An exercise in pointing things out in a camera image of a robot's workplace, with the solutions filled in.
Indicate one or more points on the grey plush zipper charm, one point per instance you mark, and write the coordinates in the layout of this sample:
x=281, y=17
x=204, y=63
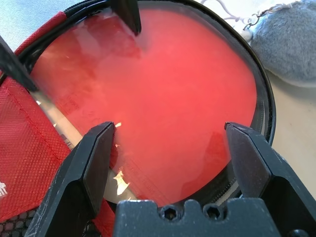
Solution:
x=284, y=44

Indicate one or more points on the red ping-pong paddle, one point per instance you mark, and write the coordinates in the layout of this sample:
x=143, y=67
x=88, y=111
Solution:
x=160, y=86

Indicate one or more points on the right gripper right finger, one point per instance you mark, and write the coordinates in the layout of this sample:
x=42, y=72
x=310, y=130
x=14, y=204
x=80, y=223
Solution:
x=271, y=168

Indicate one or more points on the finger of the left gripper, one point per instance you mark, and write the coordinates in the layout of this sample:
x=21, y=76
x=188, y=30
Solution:
x=128, y=14
x=14, y=69

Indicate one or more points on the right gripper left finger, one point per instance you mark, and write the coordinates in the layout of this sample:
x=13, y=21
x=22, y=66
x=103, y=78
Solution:
x=74, y=187

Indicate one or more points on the red black paddle case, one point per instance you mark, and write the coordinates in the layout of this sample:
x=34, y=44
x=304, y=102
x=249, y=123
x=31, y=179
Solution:
x=24, y=138

